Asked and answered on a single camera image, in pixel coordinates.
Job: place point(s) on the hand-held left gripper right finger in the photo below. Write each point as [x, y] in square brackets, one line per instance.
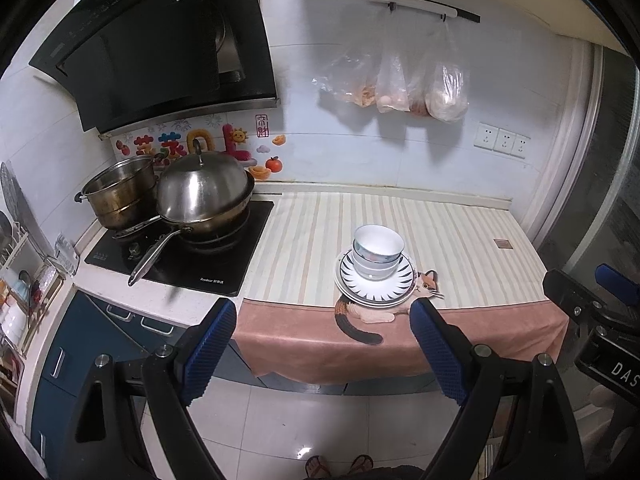
[440, 355]

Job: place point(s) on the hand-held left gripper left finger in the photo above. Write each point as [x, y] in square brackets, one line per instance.
[210, 350]

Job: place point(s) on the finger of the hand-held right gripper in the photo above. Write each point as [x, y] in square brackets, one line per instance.
[612, 280]
[567, 287]

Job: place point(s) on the white floral plate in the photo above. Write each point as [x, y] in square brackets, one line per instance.
[345, 294]
[380, 305]

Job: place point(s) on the blue leaf pattern plate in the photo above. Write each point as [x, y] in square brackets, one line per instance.
[402, 280]

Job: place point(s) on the plain white bowl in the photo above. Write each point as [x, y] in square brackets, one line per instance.
[372, 272]

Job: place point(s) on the white bowl blue pattern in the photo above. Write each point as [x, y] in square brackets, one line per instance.
[375, 260]

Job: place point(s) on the white bowl dark rim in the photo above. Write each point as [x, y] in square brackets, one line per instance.
[377, 240]

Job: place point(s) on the black gas stove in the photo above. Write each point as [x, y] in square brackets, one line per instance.
[215, 270]

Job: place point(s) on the blue kitchen cabinet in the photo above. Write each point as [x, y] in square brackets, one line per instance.
[100, 340]

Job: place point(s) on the steel wok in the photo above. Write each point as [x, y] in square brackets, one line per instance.
[215, 227]

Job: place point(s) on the person's right foot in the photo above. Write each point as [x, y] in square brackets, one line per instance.
[361, 464]

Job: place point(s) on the person's foot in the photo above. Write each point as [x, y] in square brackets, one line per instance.
[319, 467]
[361, 464]

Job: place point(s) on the striped mat with cat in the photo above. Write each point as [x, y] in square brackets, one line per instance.
[310, 240]

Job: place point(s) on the person's left foot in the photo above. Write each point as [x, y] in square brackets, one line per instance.
[319, 467]

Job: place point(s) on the stainless steel wok lid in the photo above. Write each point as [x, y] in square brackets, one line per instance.
[200, 185]

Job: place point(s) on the clear plastic container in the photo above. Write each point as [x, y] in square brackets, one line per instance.
[67, 255]

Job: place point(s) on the stainless steel steamer pot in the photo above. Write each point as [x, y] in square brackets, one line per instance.
[120, 200]

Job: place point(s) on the white dish rack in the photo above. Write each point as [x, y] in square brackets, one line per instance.
[20, 280]

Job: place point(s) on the clear plastic bag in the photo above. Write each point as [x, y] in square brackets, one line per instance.
[392, 90]
[350, 80]
[447, 90]

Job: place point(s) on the black range hood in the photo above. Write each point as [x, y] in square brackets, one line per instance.
[150, 50]

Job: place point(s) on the white wall socket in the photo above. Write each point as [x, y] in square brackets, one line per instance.
[504, 141]
[521, 146]
[486, 136]

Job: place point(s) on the colourful wall stickers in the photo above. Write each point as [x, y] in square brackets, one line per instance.
[235, 152]

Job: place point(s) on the white wall hook rail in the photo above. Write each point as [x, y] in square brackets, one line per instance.
[425, 5]

